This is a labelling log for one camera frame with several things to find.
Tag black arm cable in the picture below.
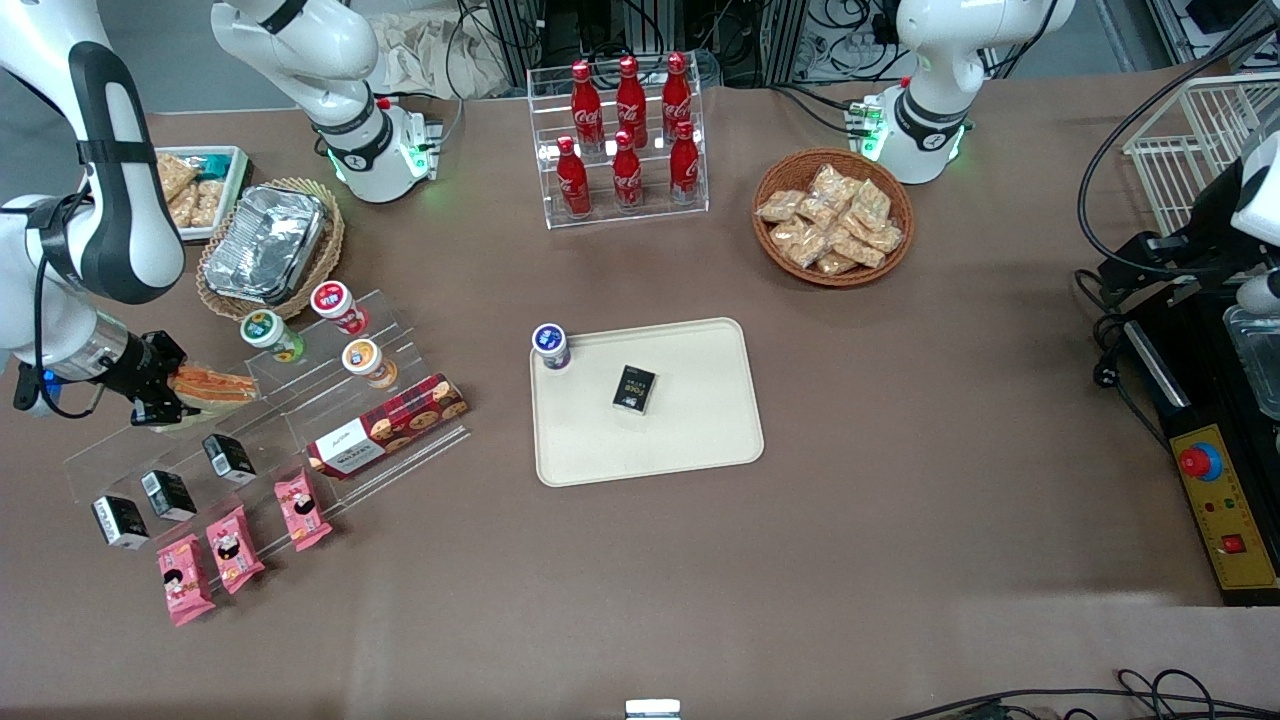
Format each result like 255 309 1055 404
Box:
1077 0 1280 281

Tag green lid yogurt cup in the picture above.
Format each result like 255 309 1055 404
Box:
240 309 305 365

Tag black machine yellow panel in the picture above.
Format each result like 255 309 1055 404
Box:
1120 285 1280 608

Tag blue lid yogurt cup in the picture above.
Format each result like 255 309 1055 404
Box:
531 322 572 373

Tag white rectangular bin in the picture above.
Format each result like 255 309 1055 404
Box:
153 146 251 243

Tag beige plastic tray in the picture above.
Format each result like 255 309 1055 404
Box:
528 317 766 489

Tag red emergency button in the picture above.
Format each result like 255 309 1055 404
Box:
1178 441 1225 481

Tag beige crumpled cloth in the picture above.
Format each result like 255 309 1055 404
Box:
375 12 511 101

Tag steel food container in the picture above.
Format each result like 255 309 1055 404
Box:
1222 305 1280 421

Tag black white small carton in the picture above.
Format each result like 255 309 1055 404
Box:
91 494 151 551
140 469 198 523
201 433 258 487

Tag black base cable bundle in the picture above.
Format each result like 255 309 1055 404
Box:
768 82 881 136

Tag red plaid cookie box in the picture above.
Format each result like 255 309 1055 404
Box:
306 373 470 480

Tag triangle sandwich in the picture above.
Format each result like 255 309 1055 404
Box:
150 364 258 433

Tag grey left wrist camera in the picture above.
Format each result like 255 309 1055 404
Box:
1237 270 1280 315

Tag white wire rack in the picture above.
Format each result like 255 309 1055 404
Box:
1122 72 1280 237

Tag black power cable with plug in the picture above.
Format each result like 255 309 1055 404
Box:
1073 268 1171 451

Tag round brown wicker basket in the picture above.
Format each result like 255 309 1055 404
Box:
752 148 916 289

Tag clear acrylic step stand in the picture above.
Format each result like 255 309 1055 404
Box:
62 383 346 561
245 288 473 509

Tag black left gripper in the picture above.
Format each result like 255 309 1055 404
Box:
1097 166 1253 297

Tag clear acrylic bottle rack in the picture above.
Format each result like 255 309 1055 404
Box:
527 58 710 231

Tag silver foil container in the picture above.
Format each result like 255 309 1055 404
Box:
203 184 331 306

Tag aluminium frame rack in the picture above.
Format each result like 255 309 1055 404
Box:
485 0 811 89

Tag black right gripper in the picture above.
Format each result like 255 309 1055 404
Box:
98 329 197 427

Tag red cola bottle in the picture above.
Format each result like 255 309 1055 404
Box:
615 55 648 149
661 52 693 141
668 120 701 206
570 60 605 153
611 130 644 212
555 136 592 218

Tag oval tan wicker basket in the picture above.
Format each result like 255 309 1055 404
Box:
196 178 346 322

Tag orange lid yogurt cup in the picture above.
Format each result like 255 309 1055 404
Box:
341 338 399 391

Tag black loose cables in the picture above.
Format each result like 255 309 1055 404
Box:
888 668 1280 720

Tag pink snack packet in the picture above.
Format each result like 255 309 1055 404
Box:
156 533 217 628
205 504 267 596
273 468 334 553

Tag red lid yogurt cup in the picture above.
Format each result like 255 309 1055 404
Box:
310 280 369 337

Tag black carton gold print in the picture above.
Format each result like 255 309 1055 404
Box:
612 364 658 415

